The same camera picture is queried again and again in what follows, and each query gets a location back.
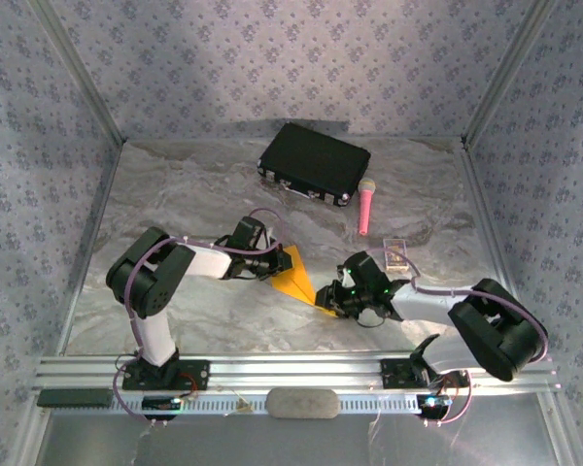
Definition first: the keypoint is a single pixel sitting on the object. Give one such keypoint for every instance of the small tan tag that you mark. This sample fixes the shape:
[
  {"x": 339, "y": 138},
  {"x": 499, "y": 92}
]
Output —
[{"x": 244, "y": 407}]

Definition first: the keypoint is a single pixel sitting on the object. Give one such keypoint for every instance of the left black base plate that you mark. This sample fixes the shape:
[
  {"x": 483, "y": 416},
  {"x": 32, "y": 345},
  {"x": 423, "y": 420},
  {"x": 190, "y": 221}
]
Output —
[{"x": 194, "y": 376}]

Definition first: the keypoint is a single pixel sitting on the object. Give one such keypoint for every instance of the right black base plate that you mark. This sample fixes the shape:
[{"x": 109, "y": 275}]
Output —
[{"x": 398, "y": 374}]

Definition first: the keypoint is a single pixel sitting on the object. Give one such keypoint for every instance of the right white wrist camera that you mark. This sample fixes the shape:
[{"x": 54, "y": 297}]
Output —
[{"x": 346, "y": 280}]

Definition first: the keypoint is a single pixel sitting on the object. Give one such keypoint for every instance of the black hard case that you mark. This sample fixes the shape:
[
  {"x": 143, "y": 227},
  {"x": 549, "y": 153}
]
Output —
[{"x": 316, "y": 160}]

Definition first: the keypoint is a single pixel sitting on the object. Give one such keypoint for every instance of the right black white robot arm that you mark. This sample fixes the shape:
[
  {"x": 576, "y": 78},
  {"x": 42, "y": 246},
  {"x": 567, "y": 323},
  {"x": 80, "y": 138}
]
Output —
[{"x": 500, "y": 335}]

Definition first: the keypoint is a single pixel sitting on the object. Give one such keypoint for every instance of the pink toy microphone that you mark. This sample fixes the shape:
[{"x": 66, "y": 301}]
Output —
[{"x": 366, "y": 209}]

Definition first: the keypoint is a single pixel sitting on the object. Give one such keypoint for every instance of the aluminium mounting rail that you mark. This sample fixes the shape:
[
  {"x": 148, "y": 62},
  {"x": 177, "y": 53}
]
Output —
[{"x": 291, "y": 371}]

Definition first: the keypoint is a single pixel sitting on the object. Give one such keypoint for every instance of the small circuit board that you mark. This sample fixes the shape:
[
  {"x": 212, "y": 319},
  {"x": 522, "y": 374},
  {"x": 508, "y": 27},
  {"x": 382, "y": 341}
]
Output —
[
  {"x": 435, "y": 402},
  {"x": 158, "y": 403}
]

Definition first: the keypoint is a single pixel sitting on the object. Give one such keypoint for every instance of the grey oval pad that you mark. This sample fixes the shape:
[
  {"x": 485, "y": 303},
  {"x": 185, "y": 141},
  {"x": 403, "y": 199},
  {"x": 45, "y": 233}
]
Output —
[{"x": 302, "y": 404}]

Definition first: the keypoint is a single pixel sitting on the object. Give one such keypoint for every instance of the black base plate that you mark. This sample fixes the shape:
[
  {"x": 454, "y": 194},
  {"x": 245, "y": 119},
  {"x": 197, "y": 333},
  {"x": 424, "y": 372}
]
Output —
[
  {"x": 398, "y": 374},
  {"x": 194, "y": 376}
]

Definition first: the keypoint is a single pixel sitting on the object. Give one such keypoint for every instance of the right small circuit board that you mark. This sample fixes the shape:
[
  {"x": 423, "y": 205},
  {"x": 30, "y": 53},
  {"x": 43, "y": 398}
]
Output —
[{"x": 435, "y": 402}]

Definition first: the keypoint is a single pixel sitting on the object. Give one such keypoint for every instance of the aluminium corner post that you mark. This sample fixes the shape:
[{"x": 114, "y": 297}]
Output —
[
  {"x": 505, "y": 73},
  {"x": 82, "y": 73}
]

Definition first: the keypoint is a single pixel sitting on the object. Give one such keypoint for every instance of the left small circuit board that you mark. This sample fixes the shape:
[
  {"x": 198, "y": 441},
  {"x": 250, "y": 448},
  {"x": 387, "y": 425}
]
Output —
[{"x": 158, "y": 403}]

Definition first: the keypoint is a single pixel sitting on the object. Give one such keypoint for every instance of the orange paper sheet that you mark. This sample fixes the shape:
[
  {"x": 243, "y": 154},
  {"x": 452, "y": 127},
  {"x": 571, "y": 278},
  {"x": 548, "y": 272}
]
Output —
[{"x": 296, "y": 281}]

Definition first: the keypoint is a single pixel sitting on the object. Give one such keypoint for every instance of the black flat bar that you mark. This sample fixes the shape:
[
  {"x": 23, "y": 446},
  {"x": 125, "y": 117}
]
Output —
[{"x": 73, "y": 398}]

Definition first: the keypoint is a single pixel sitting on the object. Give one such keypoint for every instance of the aluminium side frame rail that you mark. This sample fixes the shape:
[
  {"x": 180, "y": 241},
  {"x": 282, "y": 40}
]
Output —
[
  {"x": 478, "y": 194},
  {"x": 103, "y": 194}
]

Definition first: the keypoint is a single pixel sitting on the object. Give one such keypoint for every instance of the small patterned card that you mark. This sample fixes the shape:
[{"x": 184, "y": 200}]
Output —
[{"x": 396, "y": 255}]

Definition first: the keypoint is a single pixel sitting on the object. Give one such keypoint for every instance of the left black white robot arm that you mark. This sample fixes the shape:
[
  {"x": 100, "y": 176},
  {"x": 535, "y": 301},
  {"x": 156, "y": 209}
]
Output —
[{"x": 150, "y": 281}]

